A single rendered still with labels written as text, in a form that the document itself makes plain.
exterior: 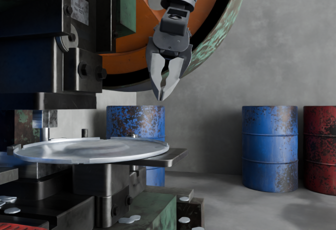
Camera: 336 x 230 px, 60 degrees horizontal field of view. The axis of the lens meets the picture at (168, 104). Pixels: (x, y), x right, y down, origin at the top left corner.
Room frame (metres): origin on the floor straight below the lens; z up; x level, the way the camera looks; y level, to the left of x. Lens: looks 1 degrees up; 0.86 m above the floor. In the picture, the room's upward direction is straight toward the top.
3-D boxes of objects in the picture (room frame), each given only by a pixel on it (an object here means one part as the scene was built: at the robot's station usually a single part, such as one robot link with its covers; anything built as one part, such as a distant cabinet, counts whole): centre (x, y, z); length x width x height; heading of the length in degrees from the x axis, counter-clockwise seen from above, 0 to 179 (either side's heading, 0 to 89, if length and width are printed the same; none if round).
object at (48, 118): (0.61, 0.25, 0.84); 0.05 x 0.03 x 0.04; 164
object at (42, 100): (0.62, 0.27, 0.86); 0.20 x 0.16 x 0.05; 164
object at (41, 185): (0.62, 0.27, 0.72); 0.20 x 0.16 x 0.03; 164
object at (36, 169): (0.61, 0.26, 0.76); 0.15 x 0.09 x 0.05; 164
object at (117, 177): (0.57, 0.10, 0.72); 0.25 x 0.14 x 0.14; 74
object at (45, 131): (0.71, 0.30, 0.81); 0.02 x 0.02 x 0.14
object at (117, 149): (0.58, 0.14, 0.78); 0.29 x 0.29 x 0.01
